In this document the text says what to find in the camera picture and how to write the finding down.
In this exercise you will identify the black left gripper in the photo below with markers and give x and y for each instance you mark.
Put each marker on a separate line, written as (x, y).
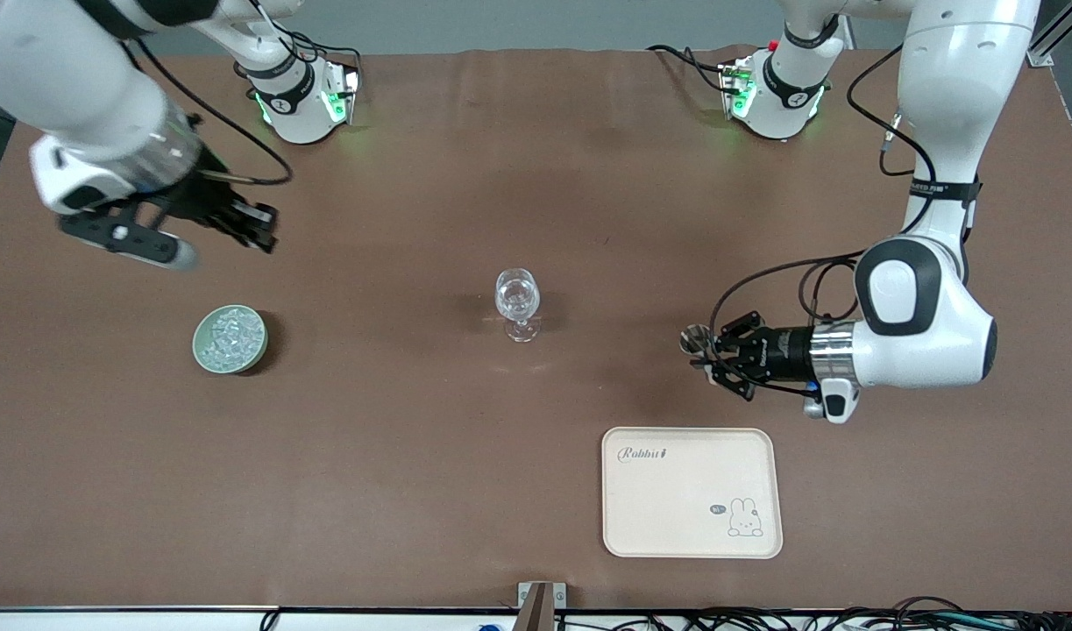
(779, 352)

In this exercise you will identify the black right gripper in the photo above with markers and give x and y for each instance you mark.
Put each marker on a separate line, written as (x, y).
(204, 194)

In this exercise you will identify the silver metal jigger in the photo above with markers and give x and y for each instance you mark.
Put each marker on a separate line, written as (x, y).
(695, 337)

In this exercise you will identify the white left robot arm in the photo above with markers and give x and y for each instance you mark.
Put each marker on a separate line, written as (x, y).
(939, 342)

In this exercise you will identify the clear ice cube heap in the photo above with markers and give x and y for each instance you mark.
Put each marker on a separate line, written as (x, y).
(233, 337)

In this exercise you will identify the clear wine glass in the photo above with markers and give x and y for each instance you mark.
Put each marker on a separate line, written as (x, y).
(516, 294)

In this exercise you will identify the green round bowl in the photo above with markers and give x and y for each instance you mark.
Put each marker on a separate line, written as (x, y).
(199, 349)

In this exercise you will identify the cream rabbit print tray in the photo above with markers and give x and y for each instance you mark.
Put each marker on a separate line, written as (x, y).
(676, 508)

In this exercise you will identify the brown table mat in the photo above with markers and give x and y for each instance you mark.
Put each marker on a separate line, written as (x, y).
(457, 175)

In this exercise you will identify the grey metal bracket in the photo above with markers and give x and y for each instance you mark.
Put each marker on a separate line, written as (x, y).
(560, 596)

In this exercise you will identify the brown camera pole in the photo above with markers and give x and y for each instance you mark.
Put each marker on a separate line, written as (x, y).
(537, 613)

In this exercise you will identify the aluminium frame post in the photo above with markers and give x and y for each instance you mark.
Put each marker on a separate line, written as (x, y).
(1051, 44)

